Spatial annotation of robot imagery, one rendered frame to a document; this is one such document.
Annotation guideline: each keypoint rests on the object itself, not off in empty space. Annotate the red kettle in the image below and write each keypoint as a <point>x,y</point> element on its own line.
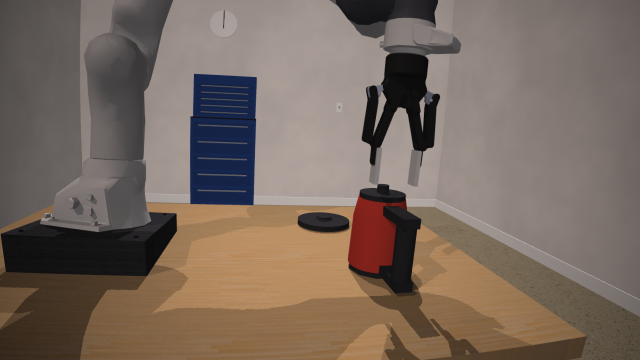
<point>383,237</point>

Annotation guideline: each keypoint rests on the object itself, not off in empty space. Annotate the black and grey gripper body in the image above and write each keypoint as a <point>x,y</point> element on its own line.
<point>405,70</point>

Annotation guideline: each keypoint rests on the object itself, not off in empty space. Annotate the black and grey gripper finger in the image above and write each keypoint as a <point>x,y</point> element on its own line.
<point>421,139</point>
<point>375,139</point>

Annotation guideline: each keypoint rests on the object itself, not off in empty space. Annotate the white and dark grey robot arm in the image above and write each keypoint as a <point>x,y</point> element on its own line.
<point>110,195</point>

